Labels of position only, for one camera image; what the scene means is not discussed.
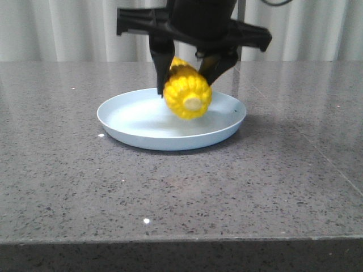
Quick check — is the yellow corn cob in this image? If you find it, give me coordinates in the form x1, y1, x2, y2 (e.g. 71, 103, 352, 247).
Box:
163, 57, 212, 120

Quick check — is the white pleated curtain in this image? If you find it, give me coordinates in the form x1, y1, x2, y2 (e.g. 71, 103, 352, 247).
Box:
1, 1, 362, 62

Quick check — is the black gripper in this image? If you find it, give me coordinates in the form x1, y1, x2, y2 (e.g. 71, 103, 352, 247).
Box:
117, 1, 272, 97

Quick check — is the light blue round plate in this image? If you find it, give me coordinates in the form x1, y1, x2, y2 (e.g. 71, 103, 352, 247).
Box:
97, 88, 247, 151

